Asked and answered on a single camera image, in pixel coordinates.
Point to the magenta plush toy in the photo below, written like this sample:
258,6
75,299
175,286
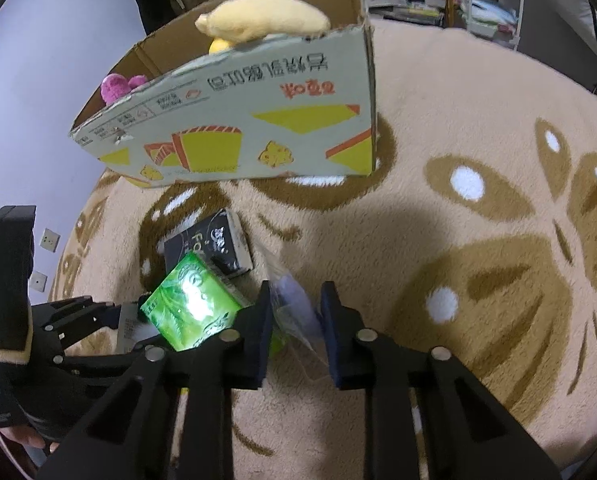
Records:
118,89

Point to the white trolley cart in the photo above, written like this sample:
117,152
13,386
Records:
520,5

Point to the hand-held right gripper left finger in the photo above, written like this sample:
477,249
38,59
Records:
264,330

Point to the green tissue packet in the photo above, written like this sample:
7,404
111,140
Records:
193,300

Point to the black tissue packet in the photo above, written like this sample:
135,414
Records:
208,240

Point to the cream padded chair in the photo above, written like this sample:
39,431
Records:
573,5

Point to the clear plastic packet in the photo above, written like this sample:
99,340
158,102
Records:
298,310

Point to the white wall socket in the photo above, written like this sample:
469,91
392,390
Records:
49,240
38,281

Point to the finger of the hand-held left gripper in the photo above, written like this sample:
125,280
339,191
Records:
78,317
103,357

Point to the light blue cloth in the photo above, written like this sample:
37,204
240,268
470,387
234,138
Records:
493,12

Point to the black hanging garment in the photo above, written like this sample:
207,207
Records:
153,7

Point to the messy pile of books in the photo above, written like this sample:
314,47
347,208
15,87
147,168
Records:
403,7

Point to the pale yellow banana plush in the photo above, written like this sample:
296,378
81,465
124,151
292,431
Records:
263,17

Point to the black cloth with cream band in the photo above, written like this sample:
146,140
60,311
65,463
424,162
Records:
6,280

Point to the person's left hand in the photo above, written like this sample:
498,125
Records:
28,437

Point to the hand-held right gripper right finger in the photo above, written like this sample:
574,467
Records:
328,340

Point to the printed cardboard box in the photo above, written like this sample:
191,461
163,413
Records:
278,125

